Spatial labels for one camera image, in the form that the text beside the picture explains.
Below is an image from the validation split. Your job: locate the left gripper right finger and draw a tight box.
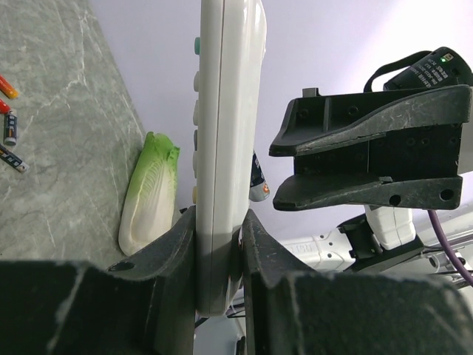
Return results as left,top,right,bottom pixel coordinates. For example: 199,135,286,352
242,212,472,354

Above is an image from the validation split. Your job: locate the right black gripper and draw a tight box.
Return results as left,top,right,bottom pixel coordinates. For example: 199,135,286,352
269,85,472,212

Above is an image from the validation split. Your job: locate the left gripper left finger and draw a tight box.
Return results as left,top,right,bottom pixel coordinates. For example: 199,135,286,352
1,208,196,354

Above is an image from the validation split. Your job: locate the dark battery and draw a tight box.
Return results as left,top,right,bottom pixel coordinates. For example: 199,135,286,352
249,152,270,202
4,109,18,146

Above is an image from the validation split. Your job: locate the white remote control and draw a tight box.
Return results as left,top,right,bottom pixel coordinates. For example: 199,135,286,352
193,1,267,317

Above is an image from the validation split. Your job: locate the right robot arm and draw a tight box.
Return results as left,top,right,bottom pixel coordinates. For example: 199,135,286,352
269,47,472,271

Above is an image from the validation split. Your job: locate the white napa cabbage toy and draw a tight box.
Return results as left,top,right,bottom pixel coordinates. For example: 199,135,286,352
118,132,180,256

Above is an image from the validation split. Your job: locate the dark battery lowest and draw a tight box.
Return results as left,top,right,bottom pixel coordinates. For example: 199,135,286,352
0,144,29,173

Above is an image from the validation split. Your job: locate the red orange battery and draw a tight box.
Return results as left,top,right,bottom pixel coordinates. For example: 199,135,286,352
0,100,10,115
0,75,18,99

